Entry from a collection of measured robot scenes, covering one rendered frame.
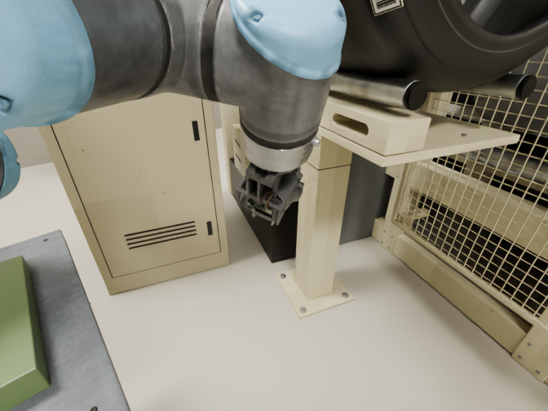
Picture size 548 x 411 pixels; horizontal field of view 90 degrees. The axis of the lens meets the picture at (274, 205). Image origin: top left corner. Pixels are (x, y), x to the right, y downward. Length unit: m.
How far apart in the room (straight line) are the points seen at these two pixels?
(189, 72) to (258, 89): 0.06
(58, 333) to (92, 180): 0.71
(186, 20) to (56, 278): 0.52
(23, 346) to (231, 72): 0.42
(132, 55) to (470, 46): 0.49
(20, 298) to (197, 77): 0.45
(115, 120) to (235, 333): 0.88
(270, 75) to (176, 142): 0.90
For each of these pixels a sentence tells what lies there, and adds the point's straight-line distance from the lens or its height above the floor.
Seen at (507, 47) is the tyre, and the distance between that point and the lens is 0.64.
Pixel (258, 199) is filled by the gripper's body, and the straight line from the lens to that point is 0.38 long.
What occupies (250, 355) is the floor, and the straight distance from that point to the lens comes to 1.14.
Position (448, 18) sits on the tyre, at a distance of 0.52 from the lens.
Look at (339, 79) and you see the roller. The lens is 0.66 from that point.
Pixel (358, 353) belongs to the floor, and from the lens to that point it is 1.18.
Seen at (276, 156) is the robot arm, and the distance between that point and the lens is 0.30.
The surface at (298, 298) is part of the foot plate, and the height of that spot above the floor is 0.01.
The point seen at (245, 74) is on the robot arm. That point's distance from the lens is 0.24.
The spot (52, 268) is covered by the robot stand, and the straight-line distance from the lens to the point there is 0.69.
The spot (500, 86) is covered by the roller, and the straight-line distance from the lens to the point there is 0.76.
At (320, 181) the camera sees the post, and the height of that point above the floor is 0.58.
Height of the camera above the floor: 0.97
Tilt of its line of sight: 30 degrees down
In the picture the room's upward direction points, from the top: straight up
